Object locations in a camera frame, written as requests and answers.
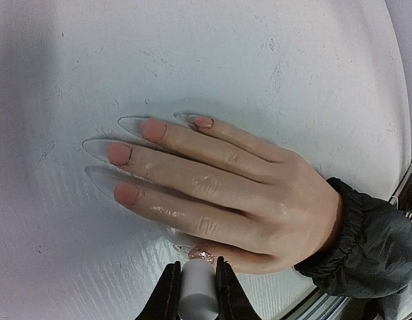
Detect mannequin hand on table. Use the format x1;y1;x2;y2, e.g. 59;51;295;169
83;115;343;274

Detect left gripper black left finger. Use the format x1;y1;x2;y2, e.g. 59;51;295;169
135;261;181;320

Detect black sleeved forearm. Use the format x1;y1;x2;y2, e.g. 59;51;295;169
295;177;412;319

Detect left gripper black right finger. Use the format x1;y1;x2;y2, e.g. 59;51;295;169
215;256;256;320

